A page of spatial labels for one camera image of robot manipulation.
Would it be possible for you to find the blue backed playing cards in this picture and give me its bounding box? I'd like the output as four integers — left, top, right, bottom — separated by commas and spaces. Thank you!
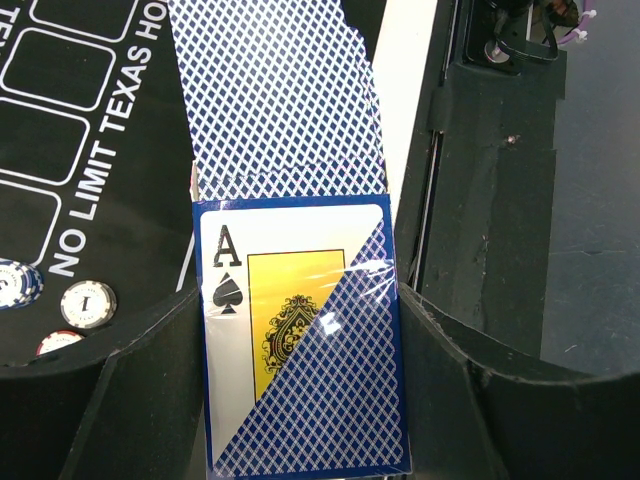
169, 1, 387, 200

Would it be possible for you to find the blue poker chip stack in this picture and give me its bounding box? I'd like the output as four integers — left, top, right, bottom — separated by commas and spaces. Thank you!
1, 259, 44, 310

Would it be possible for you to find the grey poker chip stack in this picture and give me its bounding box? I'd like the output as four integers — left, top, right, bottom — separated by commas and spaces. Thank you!
60, 280, 117, 329

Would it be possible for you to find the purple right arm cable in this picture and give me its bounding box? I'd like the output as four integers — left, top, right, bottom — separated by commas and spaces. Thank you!
554, 7, 599, 49

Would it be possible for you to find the black poker felt mat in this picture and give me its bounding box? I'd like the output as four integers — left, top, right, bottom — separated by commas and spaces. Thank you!
1, 1, 195, 368

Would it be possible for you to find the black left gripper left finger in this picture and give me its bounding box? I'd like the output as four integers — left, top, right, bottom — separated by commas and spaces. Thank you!
1, 286, 203, 479

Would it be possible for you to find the blue playing card deck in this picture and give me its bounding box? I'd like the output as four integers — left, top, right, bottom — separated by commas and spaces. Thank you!
188, 162, 414, 479

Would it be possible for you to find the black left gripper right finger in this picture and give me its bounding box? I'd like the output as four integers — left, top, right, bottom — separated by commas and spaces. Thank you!
399, 285, 639, 479

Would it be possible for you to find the red poker chip stack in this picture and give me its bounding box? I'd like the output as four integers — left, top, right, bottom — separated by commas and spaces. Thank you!
36, 330, 84, 356

